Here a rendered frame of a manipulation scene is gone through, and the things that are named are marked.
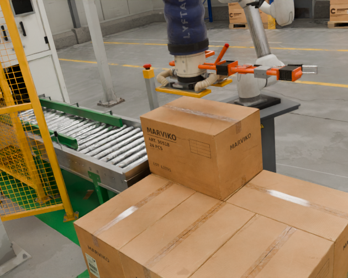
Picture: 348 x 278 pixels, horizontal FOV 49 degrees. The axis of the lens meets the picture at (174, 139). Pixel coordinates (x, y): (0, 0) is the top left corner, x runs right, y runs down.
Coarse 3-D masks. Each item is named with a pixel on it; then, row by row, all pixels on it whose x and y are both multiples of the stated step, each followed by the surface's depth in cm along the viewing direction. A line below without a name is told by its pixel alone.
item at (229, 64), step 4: (224, 60) 199; (228, 60) 199; (216, 64) 194; (220, 64) 197; (224, 64) 196; (228, 64) 195; (232, 64) 191; (236, 64) 194; (216, 68) 196; (220, 68) 193; (224, 68) 191; (228, 68) 190; (216, 72) 197; (220, 72) 194; (224, 72) 192; (228, 72) 191; (232, 72) 193; (236, 72) 196
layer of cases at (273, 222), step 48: (144, 192) 228; (192, 192) 220; (240, 192) 213; (288, 192) 207; (336, 192) 200; (96, 240) 197; (144, 240) 187; (192, 240) 182; (240, 240) 177; (288, 240) 172; (336, 240) 170
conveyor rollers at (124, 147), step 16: (32, 112) 410; (48, 112) 404; (48, 128) 358; (64, 128) 350; (80, 128) 342; (96, 128) 335; (112, 128) 333; (128, 128) 325; (80, 144) 312; (96, 144) 303; (112, 144) 302; (128, 144) 294; (144, 144) 291; (112, 160) 272; (128, 160) 270
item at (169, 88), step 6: (168, 84) 220; (192, 84) 205; (156, 90) 219; (162, 90) 216; (168, 90) 212; (174, 90) 210; (180, 90) 208; (186, 90) 205; (192, 90) 203; (204, 90) 202; (210, 90) 203; (192, 96) 201; (198, 96) 198
